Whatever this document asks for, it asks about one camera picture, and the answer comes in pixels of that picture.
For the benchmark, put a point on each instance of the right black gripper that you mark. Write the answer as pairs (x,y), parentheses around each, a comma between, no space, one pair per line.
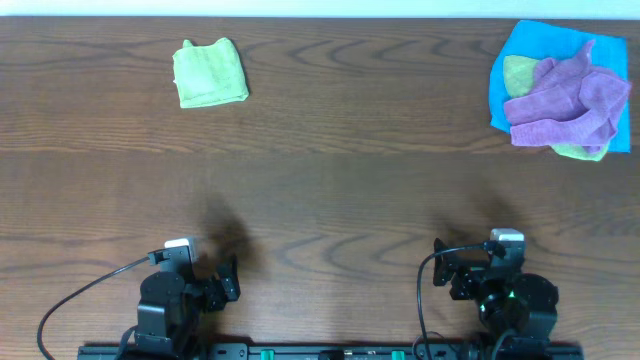
(443,272)

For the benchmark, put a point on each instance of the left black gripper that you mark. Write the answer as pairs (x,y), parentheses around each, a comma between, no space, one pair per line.
(216,289)

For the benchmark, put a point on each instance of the purple cloth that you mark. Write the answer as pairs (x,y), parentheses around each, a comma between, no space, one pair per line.
(572,102)

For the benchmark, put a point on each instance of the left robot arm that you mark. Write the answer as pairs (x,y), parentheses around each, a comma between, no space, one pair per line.
(171,304)

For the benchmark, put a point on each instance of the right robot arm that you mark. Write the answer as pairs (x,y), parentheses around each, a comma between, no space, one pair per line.
(518,309)

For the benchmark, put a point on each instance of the folded green cloth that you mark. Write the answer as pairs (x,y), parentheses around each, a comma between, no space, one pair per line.
(209,75)

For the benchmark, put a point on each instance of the green cloth in pile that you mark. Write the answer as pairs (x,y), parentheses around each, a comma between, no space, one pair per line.
(518,73)

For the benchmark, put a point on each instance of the blue cloth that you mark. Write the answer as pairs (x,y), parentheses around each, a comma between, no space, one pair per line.
(538,40)

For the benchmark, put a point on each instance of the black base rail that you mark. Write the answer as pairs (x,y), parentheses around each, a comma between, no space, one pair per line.
(241,351)

